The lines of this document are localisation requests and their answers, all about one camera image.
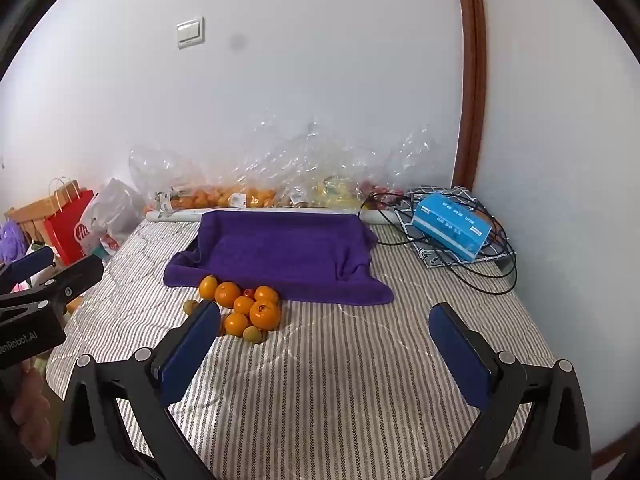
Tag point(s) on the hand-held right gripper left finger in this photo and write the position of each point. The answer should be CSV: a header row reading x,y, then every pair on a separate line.
x,y
192,350

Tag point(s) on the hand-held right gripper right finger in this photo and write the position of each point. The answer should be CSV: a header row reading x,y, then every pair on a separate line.
x,y
460,360

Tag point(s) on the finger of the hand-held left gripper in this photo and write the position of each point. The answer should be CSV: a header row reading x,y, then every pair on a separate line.
x,y
75,280
32,262

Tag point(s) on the yellow-green plum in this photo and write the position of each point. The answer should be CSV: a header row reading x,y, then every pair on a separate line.
x,y
252,334
190,306

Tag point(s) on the small tangerine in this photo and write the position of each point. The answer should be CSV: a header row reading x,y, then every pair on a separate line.
x,y
236,324
266,294
243,305

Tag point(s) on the oval orange loquat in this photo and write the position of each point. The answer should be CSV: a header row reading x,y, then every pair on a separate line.
x,y
208,287

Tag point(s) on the red cherry tomato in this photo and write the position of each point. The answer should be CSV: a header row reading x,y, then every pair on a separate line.
x,y
248,292

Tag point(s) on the large stemmed tangerine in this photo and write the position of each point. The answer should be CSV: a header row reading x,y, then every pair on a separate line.
x,y
265,314

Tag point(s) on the purple towel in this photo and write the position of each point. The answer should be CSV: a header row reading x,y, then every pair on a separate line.
x,y
280,255

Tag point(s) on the person's left hand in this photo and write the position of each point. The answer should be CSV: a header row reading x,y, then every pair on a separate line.
x,y
32,410

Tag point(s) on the red paper shopping bag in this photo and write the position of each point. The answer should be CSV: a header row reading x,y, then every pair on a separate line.
x,y
67,232

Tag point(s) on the white bag with red logo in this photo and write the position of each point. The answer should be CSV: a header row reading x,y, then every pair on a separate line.
x,y
107,245

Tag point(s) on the wooden headboard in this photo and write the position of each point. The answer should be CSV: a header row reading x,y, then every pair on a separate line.
x,y
30,212

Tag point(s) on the grey white plastic bag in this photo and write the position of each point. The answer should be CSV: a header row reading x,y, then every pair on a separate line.
x,y
112,207

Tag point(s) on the white printed roll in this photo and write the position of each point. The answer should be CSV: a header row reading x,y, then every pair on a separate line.
x,y
175,216

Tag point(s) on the blue tissue box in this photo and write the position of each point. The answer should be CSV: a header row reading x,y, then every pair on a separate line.
x,y
450,227

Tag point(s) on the clear bag of leafy tangerines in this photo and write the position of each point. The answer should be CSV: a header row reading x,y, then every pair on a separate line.
x,y
165,180

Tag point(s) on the clear bag of small oranges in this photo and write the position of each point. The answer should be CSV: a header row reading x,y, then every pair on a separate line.
x,y
240,192

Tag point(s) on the clear bag of brown produce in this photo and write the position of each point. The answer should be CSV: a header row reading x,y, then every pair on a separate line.
x,y
295,185

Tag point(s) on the clear bag of red tomatoes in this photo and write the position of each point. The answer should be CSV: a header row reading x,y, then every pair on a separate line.
x,y
400,165

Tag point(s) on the clear bag of yellow produce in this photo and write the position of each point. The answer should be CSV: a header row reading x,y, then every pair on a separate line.
x,y
340,187

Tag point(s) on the white light switch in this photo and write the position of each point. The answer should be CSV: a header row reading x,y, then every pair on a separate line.
x,y
190,32

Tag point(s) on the brown wooden door frame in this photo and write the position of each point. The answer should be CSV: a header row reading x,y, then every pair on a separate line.
x,y
472,75

